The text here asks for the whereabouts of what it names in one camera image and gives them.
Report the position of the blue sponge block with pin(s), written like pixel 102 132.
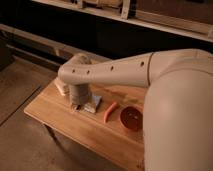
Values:
pixel 93 104

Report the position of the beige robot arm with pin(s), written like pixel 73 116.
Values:
pixel 178 107

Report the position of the orange carrot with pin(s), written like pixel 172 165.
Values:
pixel 109 110

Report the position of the wooden table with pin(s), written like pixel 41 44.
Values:
pixel 110 140

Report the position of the red ceramic bowl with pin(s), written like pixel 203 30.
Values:
pixel 131 119

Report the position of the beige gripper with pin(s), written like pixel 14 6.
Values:
pixel 79 94

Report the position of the white wall shelf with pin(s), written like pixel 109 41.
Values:
pixel 183 27

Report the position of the white ceramic cup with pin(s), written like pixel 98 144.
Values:
pixel 61 86

